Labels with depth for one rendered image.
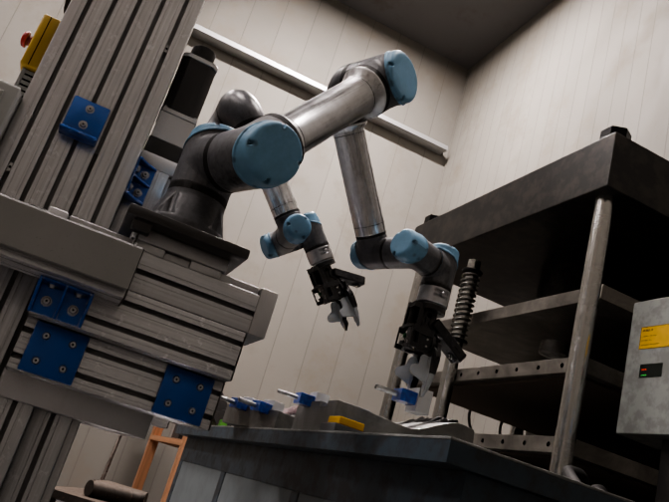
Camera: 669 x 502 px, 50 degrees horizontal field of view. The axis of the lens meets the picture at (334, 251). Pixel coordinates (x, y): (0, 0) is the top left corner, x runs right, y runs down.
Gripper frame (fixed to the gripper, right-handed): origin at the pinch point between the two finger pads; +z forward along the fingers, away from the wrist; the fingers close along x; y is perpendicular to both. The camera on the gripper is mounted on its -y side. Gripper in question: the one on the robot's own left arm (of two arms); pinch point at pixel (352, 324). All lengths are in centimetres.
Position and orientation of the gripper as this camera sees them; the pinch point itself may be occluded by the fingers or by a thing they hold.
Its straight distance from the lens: 212.9
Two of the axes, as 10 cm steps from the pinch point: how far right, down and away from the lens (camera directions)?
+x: 5.0, -2.8, -8.2
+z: 3.6, 9.3, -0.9
